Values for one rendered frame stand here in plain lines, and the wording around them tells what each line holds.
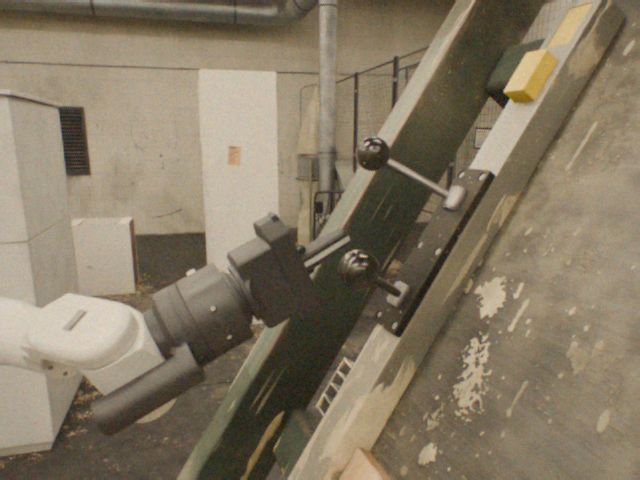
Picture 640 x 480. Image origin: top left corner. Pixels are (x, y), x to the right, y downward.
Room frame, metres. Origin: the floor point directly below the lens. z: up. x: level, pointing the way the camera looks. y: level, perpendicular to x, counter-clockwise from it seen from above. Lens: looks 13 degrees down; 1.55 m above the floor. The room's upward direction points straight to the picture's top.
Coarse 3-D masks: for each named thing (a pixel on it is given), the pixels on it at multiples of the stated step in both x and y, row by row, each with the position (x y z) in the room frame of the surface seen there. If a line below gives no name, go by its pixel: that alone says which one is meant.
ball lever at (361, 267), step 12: (360, 252) 0.43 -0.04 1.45; (348, 264) 0.42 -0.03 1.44; (360, 264) 0.42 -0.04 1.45; (372, 264) 0.42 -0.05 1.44; (348, 276) 0.42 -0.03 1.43; (360, 276) 0.41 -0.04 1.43; (372, 276) 0.42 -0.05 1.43; (360, 288) 0.42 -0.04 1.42; (384, 288) 0.47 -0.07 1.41; (396, 288) 0.49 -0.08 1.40; (408, 288) 0.50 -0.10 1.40; (396, 300) 0.50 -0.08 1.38
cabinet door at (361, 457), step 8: (360, 448) 0.46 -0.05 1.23; (352, 456) 0.46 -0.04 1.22; (360, 456) 0.45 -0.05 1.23; (368, 456) 0.45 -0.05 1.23; (352, 464) 0.45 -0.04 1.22; (360, 464) 0.44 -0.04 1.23; (368, 464) 0.43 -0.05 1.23; (376, 464) 0.44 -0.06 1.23; (344, 472) 0.45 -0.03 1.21; (352, 472) 0.44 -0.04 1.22; (360, 472) 0.44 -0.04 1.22; (368, 472) 0.43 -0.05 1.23; (376, 472) 0.42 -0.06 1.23; (384, 472) 0.43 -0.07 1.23
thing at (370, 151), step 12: (360, 144) 0.55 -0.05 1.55; (372, 144) 0.54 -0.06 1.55; (384, 144) 0.54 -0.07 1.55; (360, 156) 0.54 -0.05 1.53; (372, 156) 0.53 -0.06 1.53; (384, 156) 0.54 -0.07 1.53; (372, 168) 0.54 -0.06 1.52; (396, 168) 0.54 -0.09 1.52; (420, 180) 0.54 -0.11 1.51; (432, 192) 0.54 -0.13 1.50; (444, 192) 0.53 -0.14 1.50; (456, 192) 0.52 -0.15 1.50; (444, 204) 0.53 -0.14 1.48; (456, 204) 0.52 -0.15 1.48
